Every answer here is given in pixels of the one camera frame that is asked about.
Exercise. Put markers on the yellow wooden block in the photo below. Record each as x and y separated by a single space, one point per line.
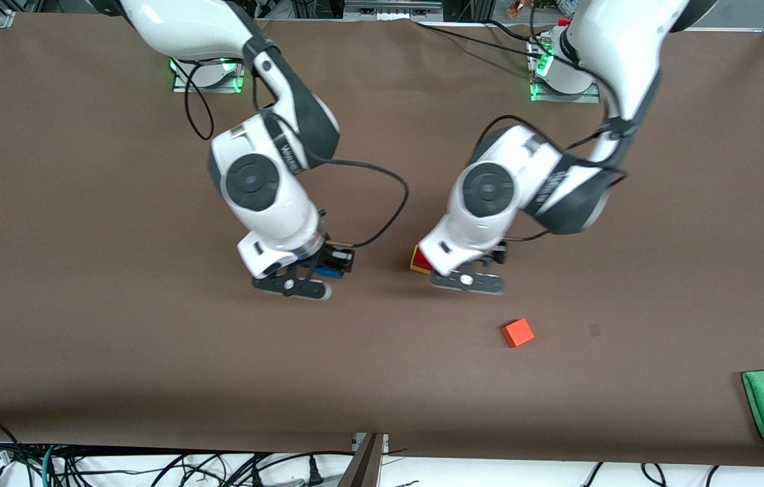
414 257

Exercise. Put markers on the brown table cover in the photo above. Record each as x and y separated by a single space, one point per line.
382 379

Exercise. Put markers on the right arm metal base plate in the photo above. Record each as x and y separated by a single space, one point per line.
219 84

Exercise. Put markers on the silver aluminium frame rail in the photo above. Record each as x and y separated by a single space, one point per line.
392 8

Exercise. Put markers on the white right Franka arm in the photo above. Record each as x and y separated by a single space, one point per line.
260 182

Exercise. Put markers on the brown slanted post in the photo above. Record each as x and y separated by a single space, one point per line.
363 467

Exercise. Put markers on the red wooden block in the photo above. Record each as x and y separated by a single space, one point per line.
422 264

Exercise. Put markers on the blue wooden block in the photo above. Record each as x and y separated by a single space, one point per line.
329 273

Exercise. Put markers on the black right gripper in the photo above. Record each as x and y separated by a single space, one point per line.
334 258

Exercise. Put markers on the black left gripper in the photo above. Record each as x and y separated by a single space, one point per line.
498 255

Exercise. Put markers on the silver aluminium corner bracket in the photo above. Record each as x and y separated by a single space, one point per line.
1 19

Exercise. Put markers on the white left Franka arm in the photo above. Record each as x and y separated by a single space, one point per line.
490 189

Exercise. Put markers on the orange wooden block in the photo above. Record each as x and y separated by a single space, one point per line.
518 333

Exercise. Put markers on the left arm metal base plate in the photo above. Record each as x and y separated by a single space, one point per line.
568 97

